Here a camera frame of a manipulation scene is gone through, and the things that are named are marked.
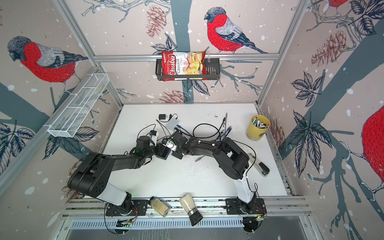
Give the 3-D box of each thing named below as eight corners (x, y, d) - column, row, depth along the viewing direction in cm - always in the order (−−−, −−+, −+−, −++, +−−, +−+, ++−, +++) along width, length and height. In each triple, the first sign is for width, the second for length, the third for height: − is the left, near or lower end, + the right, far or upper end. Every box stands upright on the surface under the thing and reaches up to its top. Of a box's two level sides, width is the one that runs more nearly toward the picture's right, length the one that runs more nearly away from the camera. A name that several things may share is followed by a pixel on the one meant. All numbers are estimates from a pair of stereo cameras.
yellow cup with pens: (248, 141, 100) (255, 129, 88) (245, 127, 107) (250, 114, 96) (264, 141, 100) (273, 129, 88) (259, 127, 107) (266, 114, 96)
